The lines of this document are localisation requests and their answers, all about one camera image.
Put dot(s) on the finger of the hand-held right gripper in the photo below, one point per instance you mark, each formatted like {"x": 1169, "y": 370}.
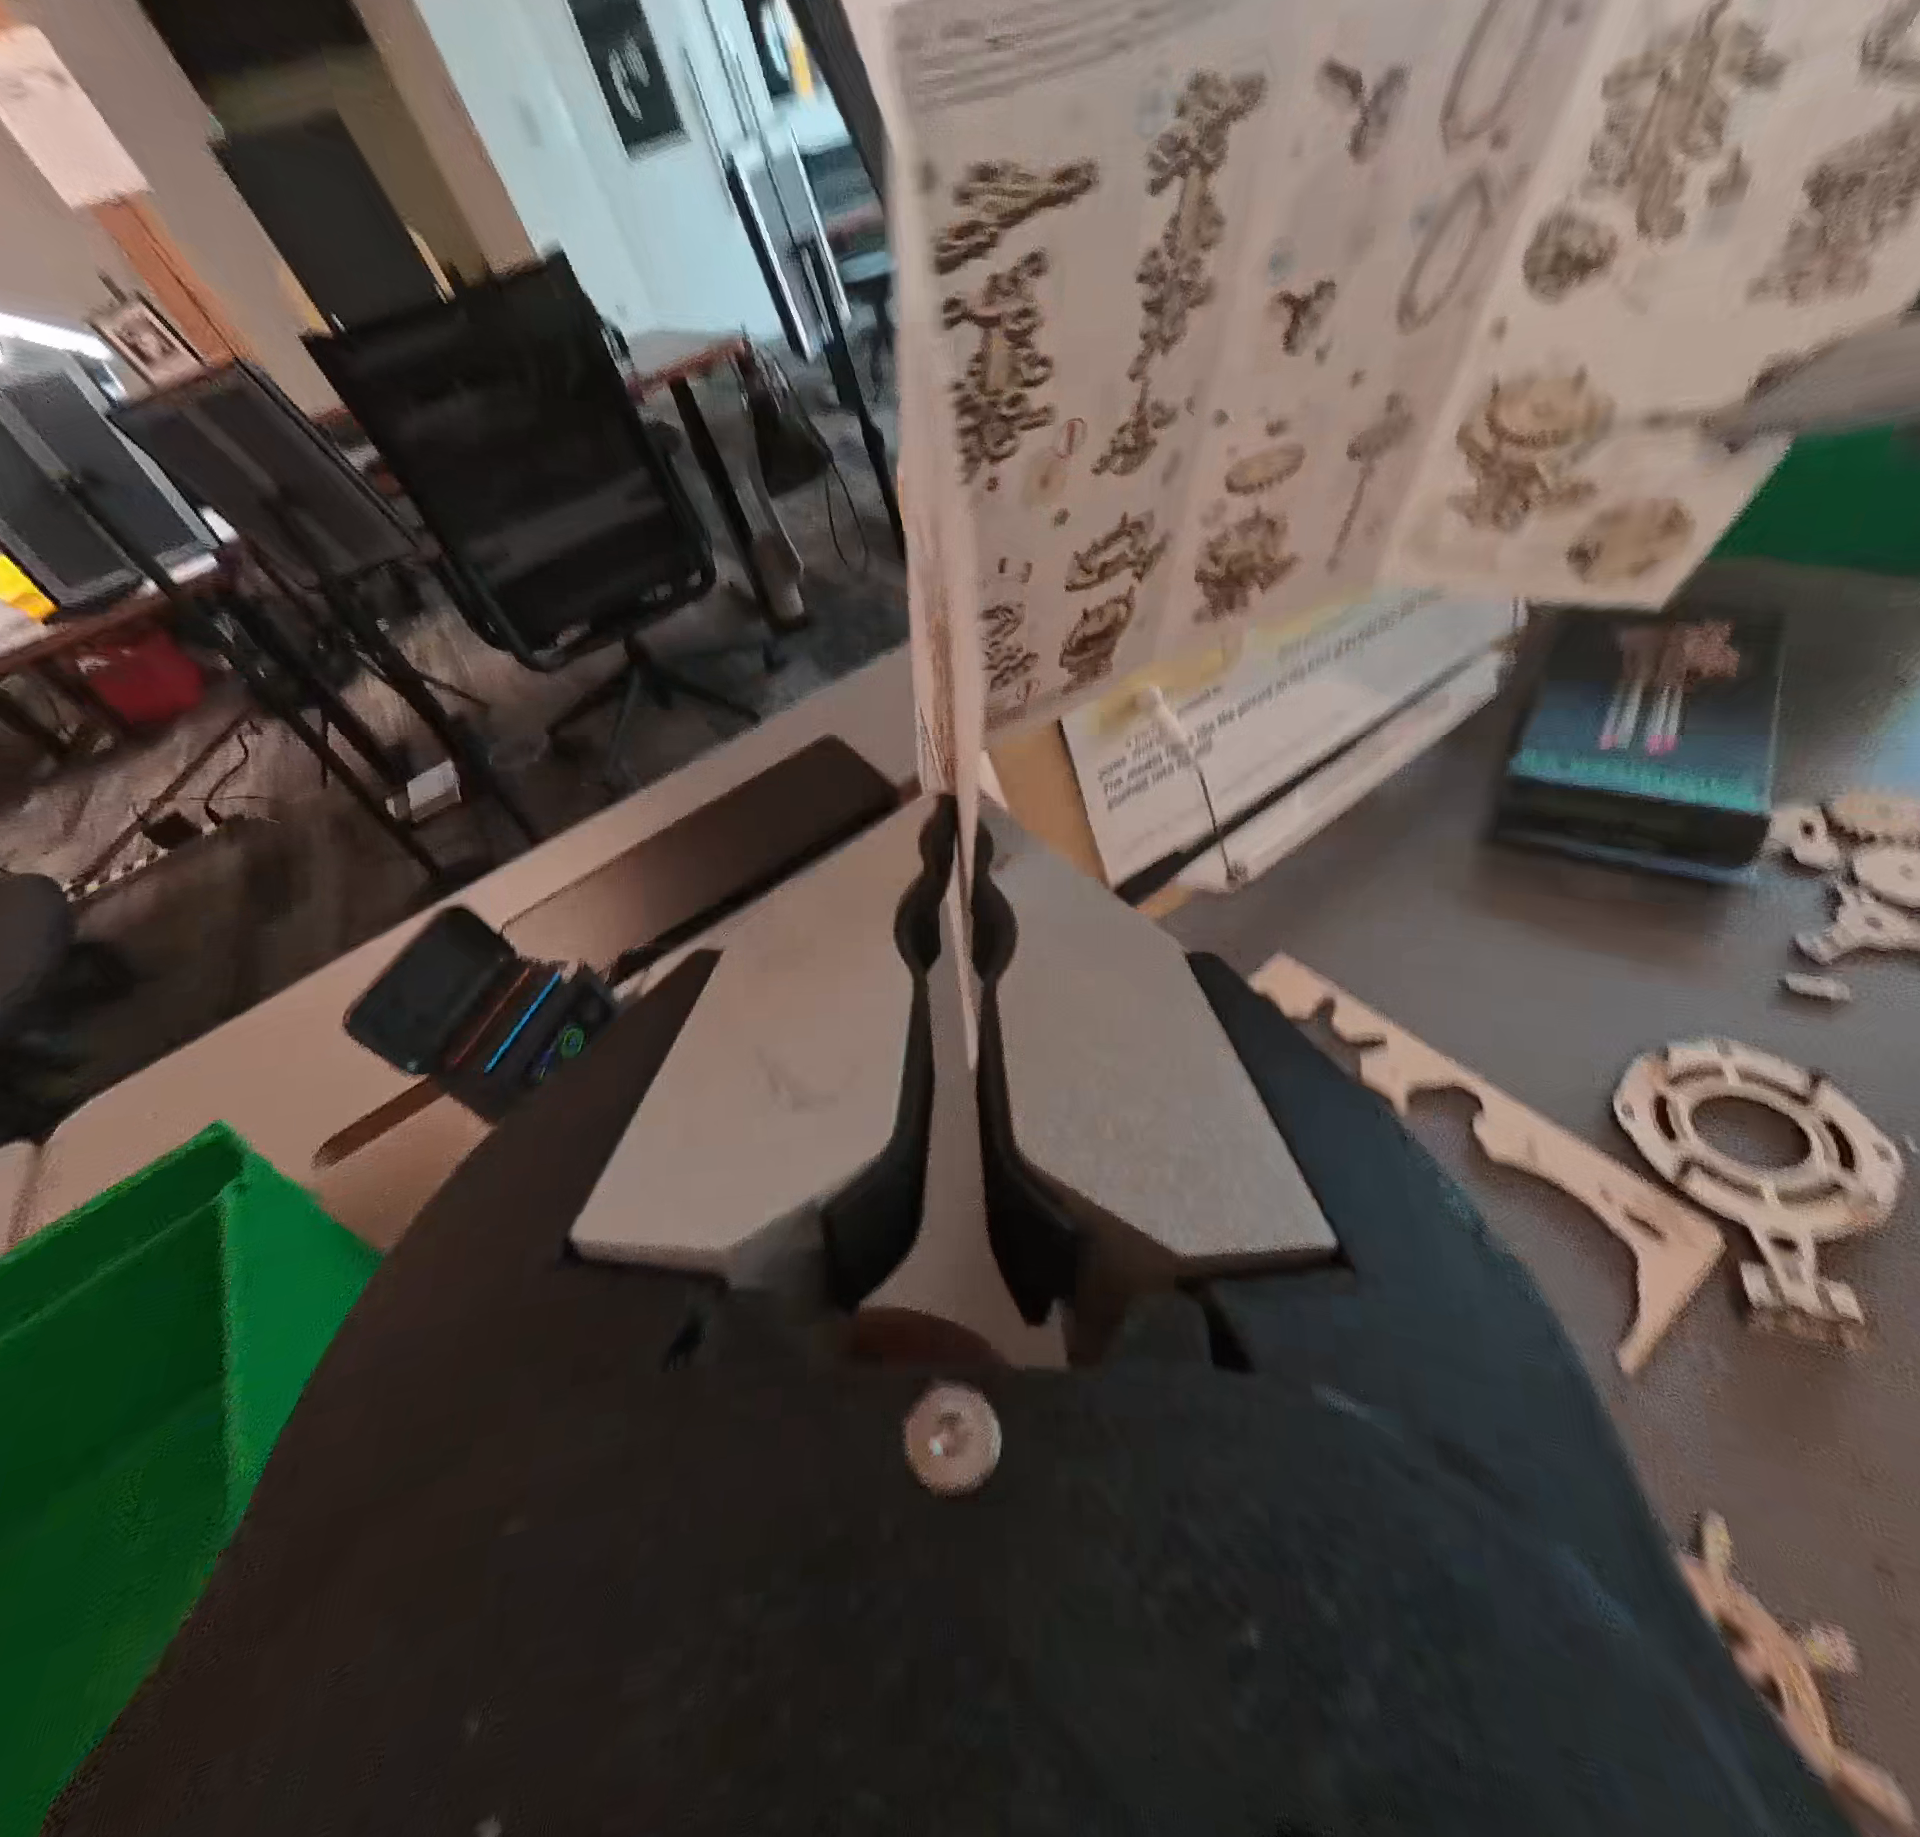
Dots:
{"x": 1831, "y": 392}

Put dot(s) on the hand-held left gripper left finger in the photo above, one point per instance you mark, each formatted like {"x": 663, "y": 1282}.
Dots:
{"x": 765, "y": 1087}

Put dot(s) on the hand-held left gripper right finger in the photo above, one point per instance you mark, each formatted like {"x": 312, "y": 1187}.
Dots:
{"x": 1155, "y": 1103}

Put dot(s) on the green plastic bin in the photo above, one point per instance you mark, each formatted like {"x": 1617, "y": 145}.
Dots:
{"x": 134, "y": 1387}
{"x": 1845, "y": 511}

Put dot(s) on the printed paper instruction sheet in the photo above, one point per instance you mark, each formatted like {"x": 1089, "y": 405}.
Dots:
{"x": 1274, "y": 218}

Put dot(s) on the black flat pad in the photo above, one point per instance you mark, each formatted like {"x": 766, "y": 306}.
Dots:
{"x": 705, "y": 863}

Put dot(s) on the tan cardboard box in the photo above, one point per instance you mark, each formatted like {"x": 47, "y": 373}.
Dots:
{"x": 1043, "y": 804}

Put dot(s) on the black open device case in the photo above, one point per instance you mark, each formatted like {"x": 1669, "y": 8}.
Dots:
{"x": 451, "y": 997}

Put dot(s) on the long curved wooden part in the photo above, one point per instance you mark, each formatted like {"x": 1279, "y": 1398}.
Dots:
{"x": 1514, "y": 1133}

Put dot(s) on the black printed box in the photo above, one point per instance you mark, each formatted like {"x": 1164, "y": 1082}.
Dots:
{"x": 1650, "y": 727}

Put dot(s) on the white printed board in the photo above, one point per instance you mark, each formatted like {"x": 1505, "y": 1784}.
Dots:
{"x": 1304, "y": 727}

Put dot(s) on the white power strip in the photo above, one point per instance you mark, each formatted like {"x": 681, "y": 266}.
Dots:
{"x": 421, "y": 792}

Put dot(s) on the wooden gear assembly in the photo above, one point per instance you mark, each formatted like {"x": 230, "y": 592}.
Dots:
{"x": 1868, "y": 877}

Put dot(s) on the small wooden chip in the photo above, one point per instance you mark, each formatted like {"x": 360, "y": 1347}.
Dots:
{"x": 1814, "y": 987}

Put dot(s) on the black mesh office chair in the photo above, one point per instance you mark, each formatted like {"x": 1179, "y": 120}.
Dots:
{"x": 510, "y": 457}

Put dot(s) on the desk with red edge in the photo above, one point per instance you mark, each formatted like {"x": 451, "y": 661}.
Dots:
{"x": 705, "y": 367}

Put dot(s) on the red container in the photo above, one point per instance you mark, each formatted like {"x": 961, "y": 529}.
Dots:
{"x": 143, "y": 680}

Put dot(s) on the dark computer monitor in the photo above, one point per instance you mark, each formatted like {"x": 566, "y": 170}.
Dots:
{"x": 271, "y": 474}
{"x": 74, "y": 488}

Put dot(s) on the long table with black legs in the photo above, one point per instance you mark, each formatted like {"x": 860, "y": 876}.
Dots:
{"x": 90, "y": 630}

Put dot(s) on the ornate wooden part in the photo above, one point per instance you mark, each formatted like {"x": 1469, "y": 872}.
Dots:
{"x": 1784, "y": 1672}

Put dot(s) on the small framed picture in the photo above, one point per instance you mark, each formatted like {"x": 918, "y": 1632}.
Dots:
{"x": 143, "y": 337}

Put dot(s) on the black wall poster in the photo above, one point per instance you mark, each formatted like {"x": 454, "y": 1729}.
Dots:
{"x": 622, "y": 60}

